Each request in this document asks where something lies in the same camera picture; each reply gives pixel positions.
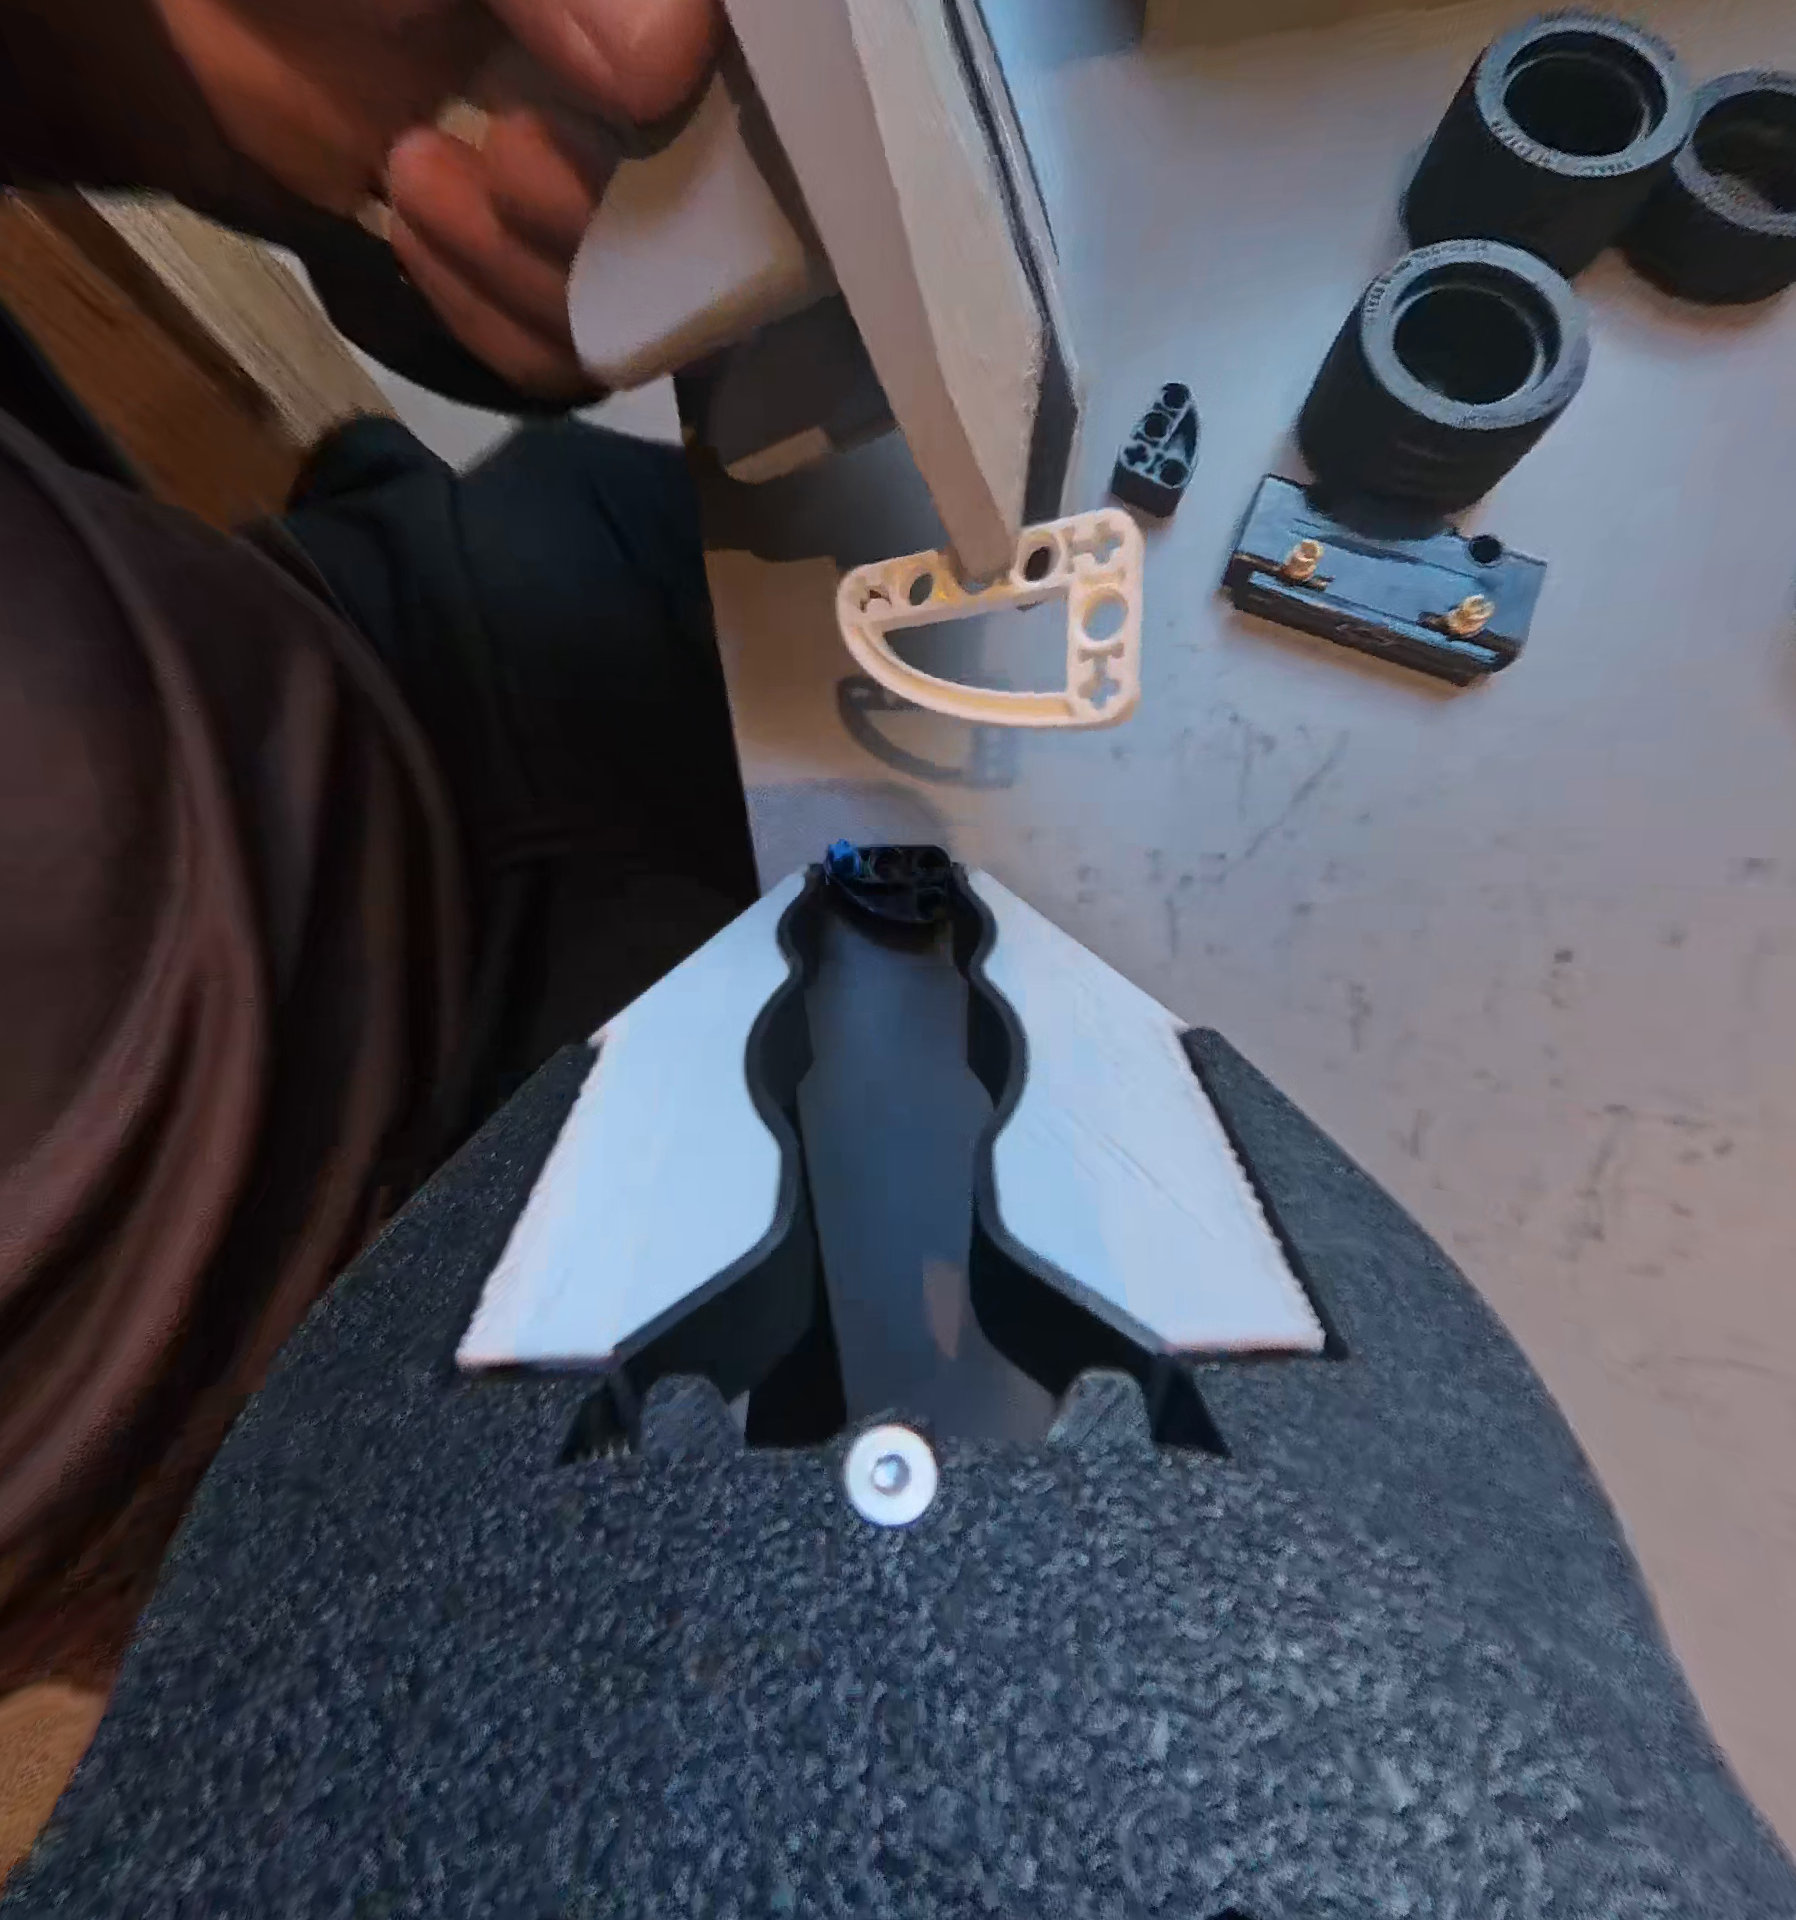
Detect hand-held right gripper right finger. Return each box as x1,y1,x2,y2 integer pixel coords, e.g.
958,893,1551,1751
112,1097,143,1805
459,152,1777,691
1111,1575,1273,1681
964,867,1331,1423

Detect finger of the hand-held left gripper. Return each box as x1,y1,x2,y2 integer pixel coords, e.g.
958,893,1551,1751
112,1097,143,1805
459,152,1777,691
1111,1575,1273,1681
953,0,1083,523
721,0,1056,595

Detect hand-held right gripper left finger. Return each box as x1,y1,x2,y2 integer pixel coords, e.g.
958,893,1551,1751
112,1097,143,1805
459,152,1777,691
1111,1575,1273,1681
456,867,825,1420

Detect black triangular holed brick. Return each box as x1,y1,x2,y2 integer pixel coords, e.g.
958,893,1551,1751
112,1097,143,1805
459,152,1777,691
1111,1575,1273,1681
1110,382,1203,521
814,843,974,935

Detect white curved frame brick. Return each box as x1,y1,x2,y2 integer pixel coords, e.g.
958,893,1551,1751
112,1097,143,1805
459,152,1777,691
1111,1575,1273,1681
836,507,1145,733

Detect black brick plate assembly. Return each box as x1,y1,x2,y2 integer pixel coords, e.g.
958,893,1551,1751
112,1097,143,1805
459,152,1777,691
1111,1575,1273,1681
1222,475,1548,689

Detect person's left forearm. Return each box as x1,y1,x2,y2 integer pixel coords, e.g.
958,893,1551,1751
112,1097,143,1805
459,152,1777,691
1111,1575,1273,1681
0,0,239,212

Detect grey desk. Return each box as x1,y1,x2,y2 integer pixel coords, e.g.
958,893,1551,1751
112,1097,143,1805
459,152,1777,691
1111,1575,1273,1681
674,0,1796,1877

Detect person's left hand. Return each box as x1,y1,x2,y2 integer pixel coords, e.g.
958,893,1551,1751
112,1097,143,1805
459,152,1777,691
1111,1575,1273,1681
151,0,723,395

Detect black toy tyre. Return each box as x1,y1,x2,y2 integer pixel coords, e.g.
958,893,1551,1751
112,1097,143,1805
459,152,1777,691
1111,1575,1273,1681
1626,67,1796,305
1398,13,1695,278
1294,239,1593,511

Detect person's black pants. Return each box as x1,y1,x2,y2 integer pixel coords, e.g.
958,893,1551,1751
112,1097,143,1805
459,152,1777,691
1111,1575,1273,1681
274,418,762,1083

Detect person's brown shirt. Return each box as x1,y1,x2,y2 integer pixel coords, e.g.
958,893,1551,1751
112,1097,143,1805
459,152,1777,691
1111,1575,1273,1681
0,360,481,1742

